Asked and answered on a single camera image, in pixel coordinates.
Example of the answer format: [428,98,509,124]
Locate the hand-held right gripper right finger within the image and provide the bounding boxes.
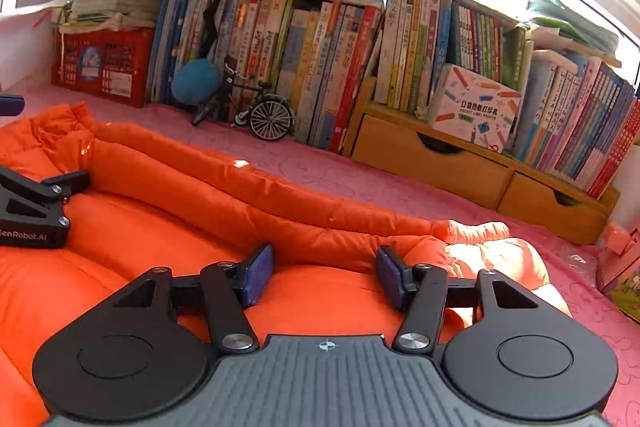
[376,246,541,355]

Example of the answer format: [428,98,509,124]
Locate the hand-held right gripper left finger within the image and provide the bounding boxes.
[112,243,276,353]

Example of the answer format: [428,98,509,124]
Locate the orange puffer jacket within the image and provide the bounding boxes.
[0,102,573,427]

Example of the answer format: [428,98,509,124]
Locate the white paper sheets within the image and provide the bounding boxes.
[0,9,56,90]

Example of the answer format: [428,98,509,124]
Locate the red plastic crate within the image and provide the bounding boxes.
[51,27,156,108]

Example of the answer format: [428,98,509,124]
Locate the wooden drawer organizer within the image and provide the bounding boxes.
[342,77,621,245]

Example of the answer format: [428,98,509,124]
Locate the miniature bicycle model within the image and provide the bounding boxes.
[191,62,296,142]

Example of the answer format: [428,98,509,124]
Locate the white pencil-print box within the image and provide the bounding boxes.
[429,63,523,154]

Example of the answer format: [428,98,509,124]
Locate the blue plush ball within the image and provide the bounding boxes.
[171,58,221,105]

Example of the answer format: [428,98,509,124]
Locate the row of books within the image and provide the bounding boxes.
[145,0,640,200]

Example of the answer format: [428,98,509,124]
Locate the pink toy house box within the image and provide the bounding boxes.
[595,222,640,325]

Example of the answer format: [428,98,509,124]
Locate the stack of green booklets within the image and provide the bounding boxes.
[525,0,621,62]

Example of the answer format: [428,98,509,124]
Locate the black strap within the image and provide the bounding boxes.
[202,0,251,62]

